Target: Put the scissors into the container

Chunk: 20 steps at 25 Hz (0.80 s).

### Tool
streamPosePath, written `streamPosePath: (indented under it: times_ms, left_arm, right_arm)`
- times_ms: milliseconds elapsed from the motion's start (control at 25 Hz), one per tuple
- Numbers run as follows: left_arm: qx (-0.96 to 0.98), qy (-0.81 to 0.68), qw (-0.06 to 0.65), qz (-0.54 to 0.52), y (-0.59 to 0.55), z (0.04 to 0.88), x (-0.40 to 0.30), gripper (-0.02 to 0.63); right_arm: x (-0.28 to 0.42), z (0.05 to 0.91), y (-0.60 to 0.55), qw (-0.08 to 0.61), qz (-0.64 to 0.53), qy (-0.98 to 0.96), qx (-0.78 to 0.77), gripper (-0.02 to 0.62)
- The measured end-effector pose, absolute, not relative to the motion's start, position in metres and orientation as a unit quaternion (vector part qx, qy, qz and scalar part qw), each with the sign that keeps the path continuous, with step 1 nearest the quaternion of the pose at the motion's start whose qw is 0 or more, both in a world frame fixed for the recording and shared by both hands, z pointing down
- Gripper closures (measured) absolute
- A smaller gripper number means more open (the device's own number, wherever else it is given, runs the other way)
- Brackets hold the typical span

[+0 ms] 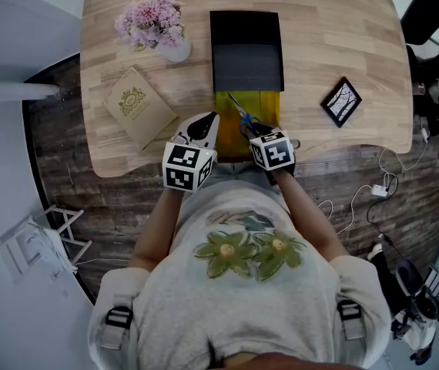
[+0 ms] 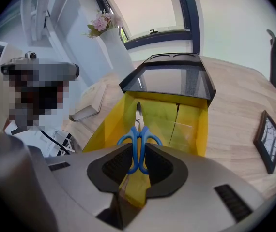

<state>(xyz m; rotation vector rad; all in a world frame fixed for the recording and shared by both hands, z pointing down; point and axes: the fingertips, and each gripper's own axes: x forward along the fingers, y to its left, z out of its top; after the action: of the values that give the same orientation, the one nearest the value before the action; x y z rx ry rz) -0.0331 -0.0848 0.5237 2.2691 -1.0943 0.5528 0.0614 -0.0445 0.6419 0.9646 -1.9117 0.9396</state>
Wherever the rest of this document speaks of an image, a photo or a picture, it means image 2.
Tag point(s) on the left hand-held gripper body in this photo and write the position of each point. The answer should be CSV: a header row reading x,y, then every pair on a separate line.
x,y
21,120

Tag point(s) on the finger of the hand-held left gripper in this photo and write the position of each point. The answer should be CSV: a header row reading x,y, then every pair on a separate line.
x,y
60,70

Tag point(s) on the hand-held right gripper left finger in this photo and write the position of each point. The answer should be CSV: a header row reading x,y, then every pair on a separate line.
x,y
80,178

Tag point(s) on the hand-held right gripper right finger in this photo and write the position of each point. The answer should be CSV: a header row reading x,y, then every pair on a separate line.
x,y
201,190

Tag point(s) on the black box with yellow lining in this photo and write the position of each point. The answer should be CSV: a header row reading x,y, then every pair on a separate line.
x,y
167,81

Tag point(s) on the white step stool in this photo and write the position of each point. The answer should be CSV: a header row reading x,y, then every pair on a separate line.
x,y
66,144

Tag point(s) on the tan hardcover book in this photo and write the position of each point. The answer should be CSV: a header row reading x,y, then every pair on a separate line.
x,y
92,103

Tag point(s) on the white vase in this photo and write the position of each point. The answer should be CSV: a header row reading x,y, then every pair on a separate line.
x,y
117,54

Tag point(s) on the white slanted beam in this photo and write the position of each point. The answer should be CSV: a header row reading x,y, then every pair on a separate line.
x,y
40,11

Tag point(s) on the pink flower bouquet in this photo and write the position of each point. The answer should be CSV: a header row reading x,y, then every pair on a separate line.
x,y
101,22

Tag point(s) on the small grey gripper camera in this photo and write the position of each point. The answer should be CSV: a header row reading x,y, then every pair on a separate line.
x,y
31,55

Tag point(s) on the black picture frame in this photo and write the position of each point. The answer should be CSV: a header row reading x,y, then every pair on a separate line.
x,y
268,141

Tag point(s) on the black window frame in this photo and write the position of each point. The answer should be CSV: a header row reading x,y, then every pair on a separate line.
x,y
191,16

